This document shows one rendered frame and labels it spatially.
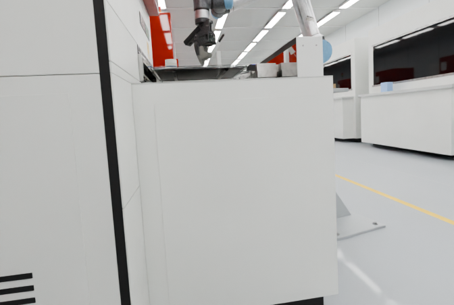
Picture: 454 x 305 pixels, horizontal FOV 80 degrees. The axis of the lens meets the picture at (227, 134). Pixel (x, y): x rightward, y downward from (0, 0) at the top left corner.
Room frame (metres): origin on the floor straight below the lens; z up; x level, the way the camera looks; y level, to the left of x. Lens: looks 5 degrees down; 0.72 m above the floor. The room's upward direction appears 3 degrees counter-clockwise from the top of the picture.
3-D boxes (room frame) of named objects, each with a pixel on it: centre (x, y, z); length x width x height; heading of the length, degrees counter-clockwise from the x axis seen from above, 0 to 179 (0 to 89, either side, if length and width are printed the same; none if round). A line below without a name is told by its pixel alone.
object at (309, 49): (1.20, -0.26, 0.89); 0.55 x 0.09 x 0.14; 8
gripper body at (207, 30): (1.36, 0.08, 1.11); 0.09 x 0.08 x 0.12; 61
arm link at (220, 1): (1.40, -0.01, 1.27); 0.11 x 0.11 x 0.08; 9
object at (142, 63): (1.17, 0.32, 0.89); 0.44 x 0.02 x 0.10; 8
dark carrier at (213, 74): (1.22, 0.11, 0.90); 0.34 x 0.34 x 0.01; 8
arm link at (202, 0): (1.36, 0.09, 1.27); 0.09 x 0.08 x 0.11; 99
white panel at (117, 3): (0.99, 0.31, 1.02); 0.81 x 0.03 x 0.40; 8
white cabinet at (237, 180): (1.31, 0.02, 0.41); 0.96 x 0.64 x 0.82; 8
